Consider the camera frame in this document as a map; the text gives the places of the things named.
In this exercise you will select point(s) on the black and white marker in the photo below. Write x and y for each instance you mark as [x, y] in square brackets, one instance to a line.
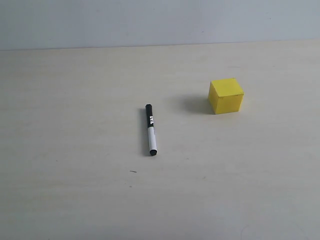
[152, 143]

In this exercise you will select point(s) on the yellow cube block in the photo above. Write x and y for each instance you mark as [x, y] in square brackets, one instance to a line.
[225, 96]

